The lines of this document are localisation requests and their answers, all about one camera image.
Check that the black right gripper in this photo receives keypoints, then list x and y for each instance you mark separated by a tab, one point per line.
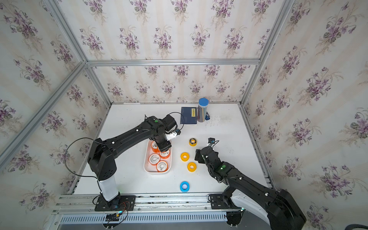
198	152

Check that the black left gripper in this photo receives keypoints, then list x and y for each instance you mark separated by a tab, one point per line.
165	147

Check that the yellow sealing tape roll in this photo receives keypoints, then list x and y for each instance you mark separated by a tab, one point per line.
192	167
193	142
185	156

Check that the orange sealing tape roll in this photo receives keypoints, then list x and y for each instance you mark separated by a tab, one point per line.
154	159
162	166
165	154
154	147

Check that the blue sealing tape roll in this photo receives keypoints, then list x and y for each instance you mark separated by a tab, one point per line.
184	187

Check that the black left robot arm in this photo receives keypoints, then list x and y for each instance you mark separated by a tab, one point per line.
102	155

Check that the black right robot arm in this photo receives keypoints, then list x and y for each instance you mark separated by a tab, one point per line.
281	209

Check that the white plastic storage box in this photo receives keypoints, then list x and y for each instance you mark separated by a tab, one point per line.
151	169

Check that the dark blue booklet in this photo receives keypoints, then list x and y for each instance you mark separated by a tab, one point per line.
188	116

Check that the silver cylinder blue lid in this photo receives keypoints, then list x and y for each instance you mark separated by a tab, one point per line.
202	109

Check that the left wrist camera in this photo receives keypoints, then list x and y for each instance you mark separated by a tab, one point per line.
172	134

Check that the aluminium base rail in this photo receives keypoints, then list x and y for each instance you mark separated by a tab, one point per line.
149	208

